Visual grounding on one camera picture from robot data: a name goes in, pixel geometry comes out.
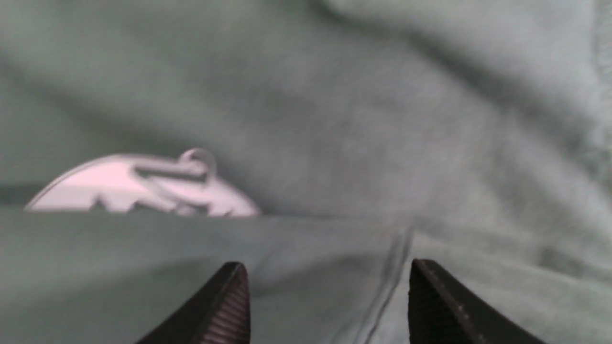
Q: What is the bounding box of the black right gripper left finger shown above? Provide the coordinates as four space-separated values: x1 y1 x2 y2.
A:
138 262 251 344

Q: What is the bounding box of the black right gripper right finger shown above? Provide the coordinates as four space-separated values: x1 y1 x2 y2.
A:
407 259 544 344

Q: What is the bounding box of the green long-sleeved shirt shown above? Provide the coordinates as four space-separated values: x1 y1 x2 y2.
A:
1 0 611 344

